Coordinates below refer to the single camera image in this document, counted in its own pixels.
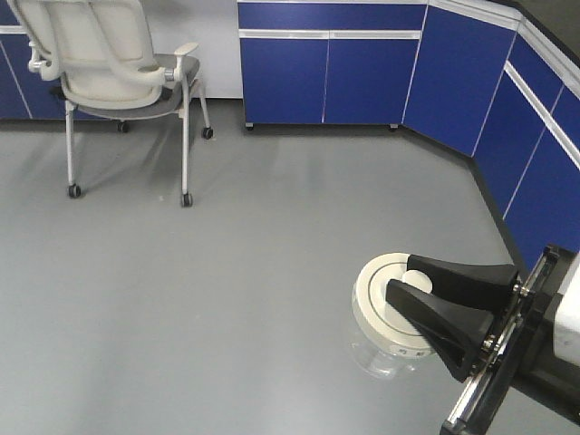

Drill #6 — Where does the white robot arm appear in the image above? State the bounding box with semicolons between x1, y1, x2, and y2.
386;245;579;434

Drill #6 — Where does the blue lab cabinet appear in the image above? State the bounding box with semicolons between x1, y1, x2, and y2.
0;0;580;273

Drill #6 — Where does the black gripper body rail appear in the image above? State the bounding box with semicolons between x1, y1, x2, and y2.
440;246;579;434

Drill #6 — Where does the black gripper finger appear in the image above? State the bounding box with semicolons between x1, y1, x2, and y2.
385;279;494;381
407;255;518;313

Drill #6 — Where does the glass jar with white lid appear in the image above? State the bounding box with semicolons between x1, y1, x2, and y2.
350;253;434;380

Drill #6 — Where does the white mesh office chair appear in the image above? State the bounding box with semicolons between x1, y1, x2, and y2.
8;1;214;208

